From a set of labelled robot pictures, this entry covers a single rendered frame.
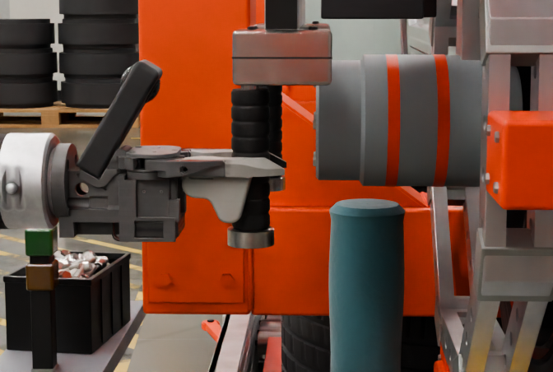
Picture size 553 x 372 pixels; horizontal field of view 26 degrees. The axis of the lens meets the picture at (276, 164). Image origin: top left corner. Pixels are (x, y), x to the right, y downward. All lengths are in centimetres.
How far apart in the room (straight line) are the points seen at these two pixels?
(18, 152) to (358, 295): 47
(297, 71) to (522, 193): 26
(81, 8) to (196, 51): 796
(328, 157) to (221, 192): 18
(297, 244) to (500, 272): 74
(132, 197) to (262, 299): 69
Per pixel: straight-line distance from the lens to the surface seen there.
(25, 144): 112
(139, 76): 110
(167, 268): 176
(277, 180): 145
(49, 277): 173
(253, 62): 108
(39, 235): 172
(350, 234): 138
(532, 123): 94
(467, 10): 126
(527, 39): 102
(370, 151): 122
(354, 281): 139
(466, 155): 123
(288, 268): 175
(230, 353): 204
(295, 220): 174
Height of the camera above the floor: 97
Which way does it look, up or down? 8 degrees down
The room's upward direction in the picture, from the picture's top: straight up
